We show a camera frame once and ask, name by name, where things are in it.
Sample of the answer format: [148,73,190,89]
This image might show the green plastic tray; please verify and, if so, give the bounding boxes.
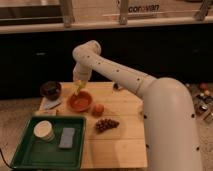
[11,116,86,171]

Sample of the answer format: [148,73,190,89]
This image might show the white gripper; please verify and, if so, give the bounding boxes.
[73,63,92,82]

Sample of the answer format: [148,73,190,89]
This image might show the wooden cutting board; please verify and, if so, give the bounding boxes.
[34,81,148,170]

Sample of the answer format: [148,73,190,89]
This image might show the red bowl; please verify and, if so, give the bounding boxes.
[67,91,93,112]

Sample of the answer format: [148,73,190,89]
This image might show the orange fruit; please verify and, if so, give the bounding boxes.
[92,104,104,117]

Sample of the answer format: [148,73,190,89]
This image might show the yellow banana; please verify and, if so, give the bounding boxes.
[74,80,86,95]

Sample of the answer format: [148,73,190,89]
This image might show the grey sponge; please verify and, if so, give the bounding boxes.
[59,128,75,149]

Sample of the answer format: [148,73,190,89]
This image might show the dark brown bowl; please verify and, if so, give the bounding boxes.
[40,81,61,101]

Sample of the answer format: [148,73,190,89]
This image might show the bunch of purple grapes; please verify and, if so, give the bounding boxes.
[95,119,119,132]

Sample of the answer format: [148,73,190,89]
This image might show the clutter items on floor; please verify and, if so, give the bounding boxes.
[186,83,213,124]

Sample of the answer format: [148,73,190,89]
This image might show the knife with grey blade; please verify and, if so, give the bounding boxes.
[41,99,62,110]

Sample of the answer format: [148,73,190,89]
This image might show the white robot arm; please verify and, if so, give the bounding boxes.
[72,40,203,171]

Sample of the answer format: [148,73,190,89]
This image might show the white cup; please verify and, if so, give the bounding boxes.
[34,120,55,142]

